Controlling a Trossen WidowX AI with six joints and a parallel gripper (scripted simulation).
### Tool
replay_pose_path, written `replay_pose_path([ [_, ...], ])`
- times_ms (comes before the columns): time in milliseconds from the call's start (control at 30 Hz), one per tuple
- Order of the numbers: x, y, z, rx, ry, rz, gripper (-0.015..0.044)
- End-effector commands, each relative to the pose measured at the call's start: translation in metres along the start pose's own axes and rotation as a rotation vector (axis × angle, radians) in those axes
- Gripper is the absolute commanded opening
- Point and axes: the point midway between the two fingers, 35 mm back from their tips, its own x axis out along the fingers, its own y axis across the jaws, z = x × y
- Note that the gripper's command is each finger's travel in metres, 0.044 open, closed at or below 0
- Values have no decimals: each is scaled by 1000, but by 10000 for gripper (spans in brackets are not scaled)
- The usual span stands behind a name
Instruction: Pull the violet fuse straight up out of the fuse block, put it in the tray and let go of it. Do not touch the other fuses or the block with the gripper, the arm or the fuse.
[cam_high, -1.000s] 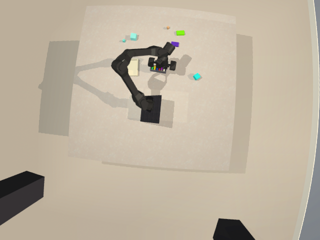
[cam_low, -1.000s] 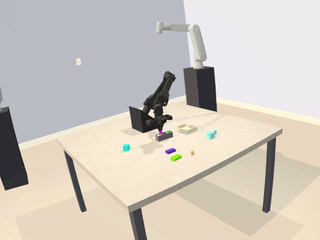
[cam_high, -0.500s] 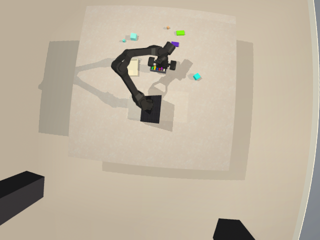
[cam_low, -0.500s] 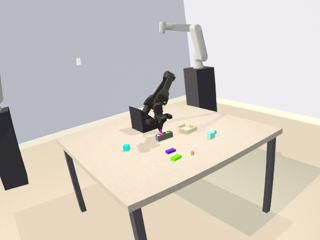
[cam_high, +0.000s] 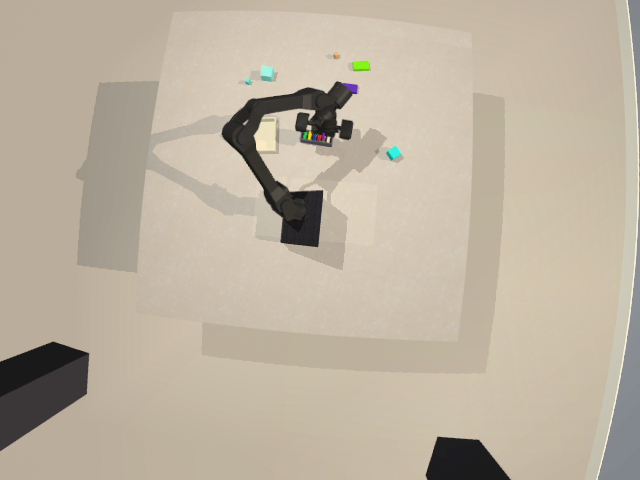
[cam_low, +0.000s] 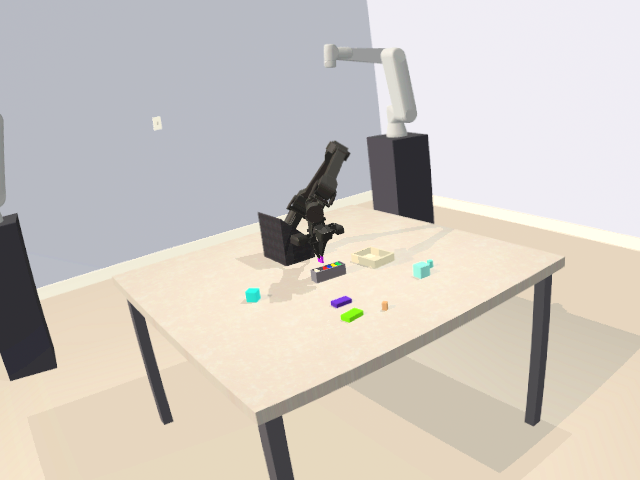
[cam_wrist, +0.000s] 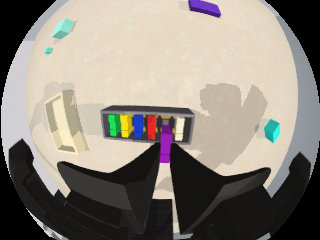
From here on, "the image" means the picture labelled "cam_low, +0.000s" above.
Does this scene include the lime green block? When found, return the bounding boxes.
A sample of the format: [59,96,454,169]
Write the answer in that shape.
[341,308,364,323]

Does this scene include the purple flat bar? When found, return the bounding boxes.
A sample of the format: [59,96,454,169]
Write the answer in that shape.
[330,296,352,308]

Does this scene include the teal rectangular block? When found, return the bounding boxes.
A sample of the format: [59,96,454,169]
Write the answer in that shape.
[413,262,430,279]

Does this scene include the cream shallow tray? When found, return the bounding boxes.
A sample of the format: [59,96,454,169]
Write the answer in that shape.
[351,246,394,269]

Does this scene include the small cyan cube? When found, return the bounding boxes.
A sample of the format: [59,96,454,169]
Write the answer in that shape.
[245,288,261,302]

